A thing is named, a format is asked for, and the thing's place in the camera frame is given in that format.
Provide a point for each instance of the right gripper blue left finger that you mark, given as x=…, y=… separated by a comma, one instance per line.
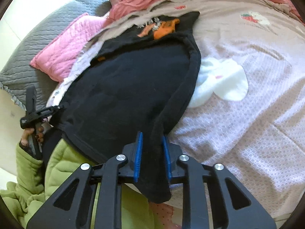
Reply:
x=133, y=152

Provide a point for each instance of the pink quilted pillow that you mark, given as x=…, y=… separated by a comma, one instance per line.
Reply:
x=58, y=57

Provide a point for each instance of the grey quilted pillow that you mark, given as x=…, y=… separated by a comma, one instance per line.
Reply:
x=17, y=75

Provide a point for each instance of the white small garment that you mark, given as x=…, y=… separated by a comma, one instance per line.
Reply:
x=223, y=78

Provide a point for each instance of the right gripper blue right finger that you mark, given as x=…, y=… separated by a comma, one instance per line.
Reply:
x=172, y=152

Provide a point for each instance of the green left sleeve forearm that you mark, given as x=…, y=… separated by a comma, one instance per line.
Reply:
x=25, y=196

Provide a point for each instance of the black printed sweatshirt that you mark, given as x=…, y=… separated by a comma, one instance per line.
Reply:
x=140, y=81

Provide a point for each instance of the beige strawberry print blanket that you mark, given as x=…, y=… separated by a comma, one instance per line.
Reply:
x=247, y=110

